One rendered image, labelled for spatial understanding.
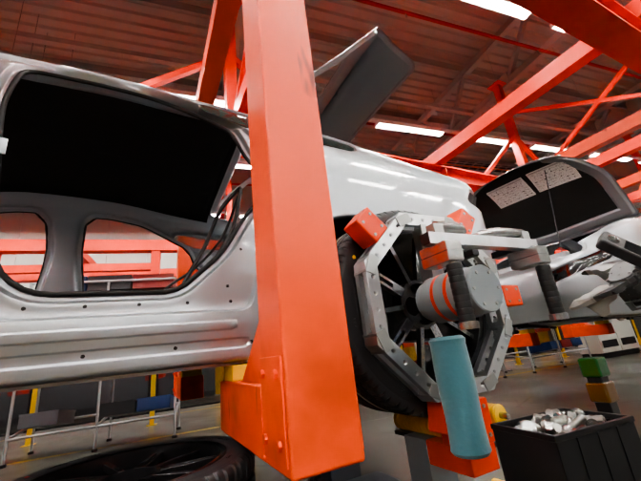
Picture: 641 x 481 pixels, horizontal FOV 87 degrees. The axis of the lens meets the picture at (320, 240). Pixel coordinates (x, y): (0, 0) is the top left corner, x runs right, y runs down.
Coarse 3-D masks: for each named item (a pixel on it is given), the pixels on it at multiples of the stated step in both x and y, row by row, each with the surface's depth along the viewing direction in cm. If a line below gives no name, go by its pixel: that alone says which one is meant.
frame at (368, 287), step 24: (408, 216) 106; (432, 216) 111; (384, 240) 98; (360, 264) 95; (360, 288) 94; (384, 312) 90; (504, 312) 111; (384, 336) 87; (504, 336) 107; (384, 360) 90; (408, 360) 88; (480, 360) 105; (408, 384) 91; (432, 384) 89; (480, 384) 96
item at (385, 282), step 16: (400, 240) 122; (400, 256) 135; (416, 256) 116; (400, 272) 112; (416, 272) 114; (384, 288) 107; (400, 288) 108; (416, 288) 117; (400, 304) 107; (400, 320) 109; (416, 320) 112; (480, 320) 117; (400, 336) 104; (416, 336) 107; (432, 336) 109; (464, 336) 116; (480, 336) 114; (432, 368) 119
